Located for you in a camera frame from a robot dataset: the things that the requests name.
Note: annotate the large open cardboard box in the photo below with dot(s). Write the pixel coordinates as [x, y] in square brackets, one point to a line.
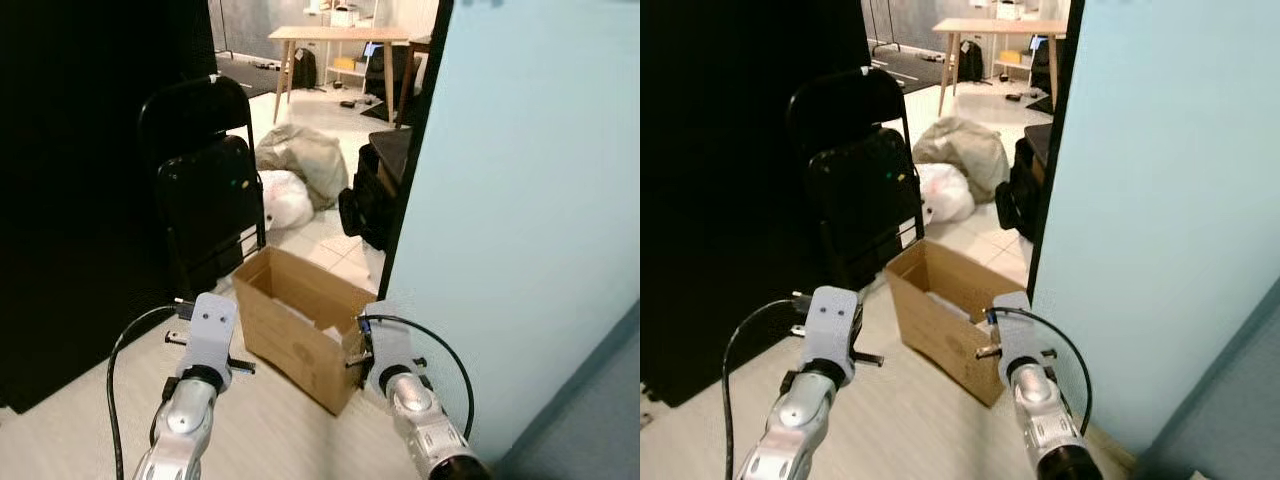
[940, 335]
[290, 340]

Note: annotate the large black duffel bag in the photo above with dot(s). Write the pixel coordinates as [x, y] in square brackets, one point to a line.
[1020, 190]
[370, 200]

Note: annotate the white plastic bag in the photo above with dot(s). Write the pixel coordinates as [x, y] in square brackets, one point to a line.
[945, 195]
[285, 200]

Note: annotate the black hard case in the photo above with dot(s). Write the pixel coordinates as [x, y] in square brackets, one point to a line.
[860, 200]
[210, 210]

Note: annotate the grey cloth sack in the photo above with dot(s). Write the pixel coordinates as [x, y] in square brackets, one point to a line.
[305, 160]
[965, 150]

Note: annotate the black metal folding chair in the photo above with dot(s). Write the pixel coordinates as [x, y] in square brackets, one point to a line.
[840, 100]
[190, 105]

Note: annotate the black backpack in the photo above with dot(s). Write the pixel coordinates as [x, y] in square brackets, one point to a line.
[970, 62]
[303, 68]

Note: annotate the small yellow box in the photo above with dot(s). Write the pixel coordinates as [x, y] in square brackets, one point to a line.
[1013, 57]
[348, 63]

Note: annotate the black floor mat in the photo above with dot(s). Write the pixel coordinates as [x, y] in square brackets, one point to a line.
[905, 68]
[245, 75]

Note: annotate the light wooden table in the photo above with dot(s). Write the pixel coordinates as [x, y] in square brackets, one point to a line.
[1000, 25]
[340, 33]

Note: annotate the white shelf unit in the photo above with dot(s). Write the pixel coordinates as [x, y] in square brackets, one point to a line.
[345, 15]
[1010, 10]

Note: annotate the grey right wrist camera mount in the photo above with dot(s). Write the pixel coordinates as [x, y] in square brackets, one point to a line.
[1018, 335]
[390, 345]

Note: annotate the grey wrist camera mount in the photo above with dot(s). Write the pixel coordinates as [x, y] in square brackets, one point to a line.
[212, 330]
[1018, 335]
[832, 325]
[390, 345]

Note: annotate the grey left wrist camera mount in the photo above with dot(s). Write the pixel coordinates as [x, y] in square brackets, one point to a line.
[832, 325]
[212, 330]

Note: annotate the black door frame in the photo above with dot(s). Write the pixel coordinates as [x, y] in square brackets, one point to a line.
[1060, 100]
[420, 100]

